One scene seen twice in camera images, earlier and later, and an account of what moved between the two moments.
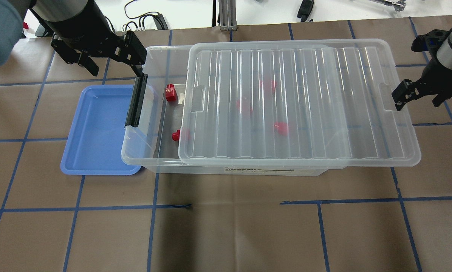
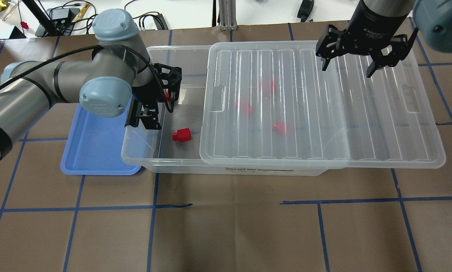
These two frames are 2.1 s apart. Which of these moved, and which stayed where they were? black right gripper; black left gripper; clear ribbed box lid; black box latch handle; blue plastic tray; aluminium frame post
Moved: clear ribbed box lid; black left gripper; black right gripper
Stayed: aluminium frame post; black box latch handle; blue plastic tray
